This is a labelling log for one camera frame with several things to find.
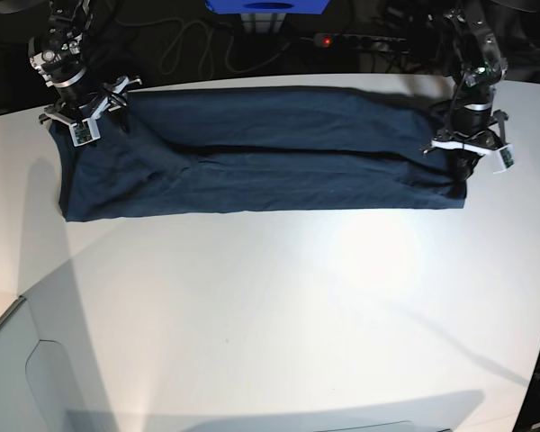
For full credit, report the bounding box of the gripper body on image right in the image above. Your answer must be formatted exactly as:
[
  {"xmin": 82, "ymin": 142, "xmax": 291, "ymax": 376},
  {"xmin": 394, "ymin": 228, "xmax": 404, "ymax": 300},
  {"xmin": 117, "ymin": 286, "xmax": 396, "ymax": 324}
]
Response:
[{"xmin": 422, "ymin": 105, "xmax": 509, "ymax": 158}]

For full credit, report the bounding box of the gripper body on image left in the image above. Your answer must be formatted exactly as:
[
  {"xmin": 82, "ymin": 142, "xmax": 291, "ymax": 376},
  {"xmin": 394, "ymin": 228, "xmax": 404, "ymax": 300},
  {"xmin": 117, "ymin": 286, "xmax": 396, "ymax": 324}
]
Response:
[{"xmin": 38, "ymin": 76, "xmax": 143, "ymax": 125}]

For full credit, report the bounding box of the blue T-shirt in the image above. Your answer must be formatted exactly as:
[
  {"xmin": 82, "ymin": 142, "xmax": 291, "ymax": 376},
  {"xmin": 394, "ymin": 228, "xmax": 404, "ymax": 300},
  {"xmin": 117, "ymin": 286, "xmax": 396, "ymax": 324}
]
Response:
[{"xmin": 49, "ymin": 86, "xmax": 467, "ymax": 222}]

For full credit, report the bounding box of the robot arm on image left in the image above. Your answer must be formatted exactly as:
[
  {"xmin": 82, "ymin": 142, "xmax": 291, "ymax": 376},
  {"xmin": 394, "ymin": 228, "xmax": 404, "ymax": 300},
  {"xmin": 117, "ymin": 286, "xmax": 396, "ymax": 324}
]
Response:
[{"xmin": 28, "ymin": 1, "xmax": 142, "ymax": 147}]

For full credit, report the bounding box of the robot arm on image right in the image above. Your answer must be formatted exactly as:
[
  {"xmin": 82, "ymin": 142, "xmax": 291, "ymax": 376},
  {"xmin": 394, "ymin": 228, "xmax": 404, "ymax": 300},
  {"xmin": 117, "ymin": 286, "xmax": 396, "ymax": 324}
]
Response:
[{"xmin": 423, "ymin": 1, "xmax": 514, "ymax": 182}]

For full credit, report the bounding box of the blue box with oval hole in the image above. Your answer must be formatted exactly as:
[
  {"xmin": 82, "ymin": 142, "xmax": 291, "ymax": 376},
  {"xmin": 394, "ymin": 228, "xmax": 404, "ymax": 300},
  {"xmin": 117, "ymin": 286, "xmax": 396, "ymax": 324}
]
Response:
[{"xmin": 205, "ymin": 0, "xmax": 329, "ymax": 14}]

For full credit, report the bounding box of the black power strip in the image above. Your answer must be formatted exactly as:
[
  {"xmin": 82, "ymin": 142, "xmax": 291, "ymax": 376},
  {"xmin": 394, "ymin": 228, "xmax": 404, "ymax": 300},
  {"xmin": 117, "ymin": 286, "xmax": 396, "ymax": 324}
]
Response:
[{"xmin": 312, "ymin": 32, "xmax": 409, "ymax": 54}]

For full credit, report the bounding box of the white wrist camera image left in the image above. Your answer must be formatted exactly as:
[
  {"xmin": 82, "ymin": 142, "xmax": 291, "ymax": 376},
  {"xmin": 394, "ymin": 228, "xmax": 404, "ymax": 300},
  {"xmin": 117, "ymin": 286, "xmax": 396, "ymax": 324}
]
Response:
[{"xmin": 69, "ymin": 118, "xmax": 101, "ymax": 147}]

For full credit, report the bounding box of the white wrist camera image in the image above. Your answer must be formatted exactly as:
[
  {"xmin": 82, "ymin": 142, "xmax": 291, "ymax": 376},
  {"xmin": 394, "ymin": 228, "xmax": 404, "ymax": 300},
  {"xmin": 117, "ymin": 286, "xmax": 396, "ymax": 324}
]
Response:
[
  {"xmin": 492, "ymin": 144, "xmax": 515, "ymax": 174},
  {"xmin": 69, "ymin": 118, "xmax": 101, "ymax": 147}
]

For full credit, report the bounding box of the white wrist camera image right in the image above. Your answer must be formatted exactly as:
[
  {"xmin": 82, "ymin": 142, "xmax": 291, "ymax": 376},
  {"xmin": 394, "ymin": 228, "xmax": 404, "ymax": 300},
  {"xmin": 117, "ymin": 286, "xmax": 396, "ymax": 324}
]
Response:
[{"xmin": 492, "ymin": 144, "xmax": 515, "ymax": 174}]

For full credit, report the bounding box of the aluminium profile post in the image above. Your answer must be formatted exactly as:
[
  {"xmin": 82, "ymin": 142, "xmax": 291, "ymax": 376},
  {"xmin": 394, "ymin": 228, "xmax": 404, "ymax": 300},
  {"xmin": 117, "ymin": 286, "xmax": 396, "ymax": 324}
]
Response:
[{"xmin": 240, "ymin": 13, "xmax": 286, "ymax": 34}]

